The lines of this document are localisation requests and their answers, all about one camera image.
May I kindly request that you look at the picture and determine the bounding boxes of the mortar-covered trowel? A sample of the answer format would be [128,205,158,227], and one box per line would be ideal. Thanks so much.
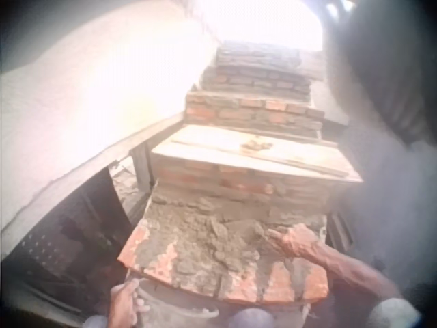
[235,223,276,247]

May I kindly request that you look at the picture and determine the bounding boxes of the person's right hand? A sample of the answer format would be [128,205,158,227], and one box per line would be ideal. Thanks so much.
[265,223,324,261]

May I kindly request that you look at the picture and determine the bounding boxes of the red brick step with mortar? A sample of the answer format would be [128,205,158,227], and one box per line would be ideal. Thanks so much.
[117,196,330,305]

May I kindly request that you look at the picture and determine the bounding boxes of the wooden plank board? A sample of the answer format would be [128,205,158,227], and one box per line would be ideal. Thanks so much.
[150,124,363,184]

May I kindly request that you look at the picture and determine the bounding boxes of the wet grey mortar layer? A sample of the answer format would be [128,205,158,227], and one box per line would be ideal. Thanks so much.
[145,196,325,291]

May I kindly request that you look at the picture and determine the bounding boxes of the brick step under planks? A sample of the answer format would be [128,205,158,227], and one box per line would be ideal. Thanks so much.
[154,163,337,215]

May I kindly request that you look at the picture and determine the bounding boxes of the grey mortar bucket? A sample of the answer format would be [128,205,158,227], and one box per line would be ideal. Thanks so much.
[122,271,310,328]

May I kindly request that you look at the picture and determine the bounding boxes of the bare brick step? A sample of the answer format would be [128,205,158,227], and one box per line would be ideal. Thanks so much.
[214,40,302,73]
[185,90,326,138]
[200,64,312,100]

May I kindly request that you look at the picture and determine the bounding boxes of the dark metal frame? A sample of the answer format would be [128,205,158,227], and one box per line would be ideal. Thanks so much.
[10,136,154,308]

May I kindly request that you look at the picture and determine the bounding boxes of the person's legs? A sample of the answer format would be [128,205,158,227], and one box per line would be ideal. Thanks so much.
[83,296,423,328]

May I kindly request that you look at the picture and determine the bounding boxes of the person's left hand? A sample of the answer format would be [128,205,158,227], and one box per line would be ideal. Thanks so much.
[109,279,146,328]

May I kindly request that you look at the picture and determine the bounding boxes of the small mortar lump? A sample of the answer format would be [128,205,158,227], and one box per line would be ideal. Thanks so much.
[240,135,274,153]

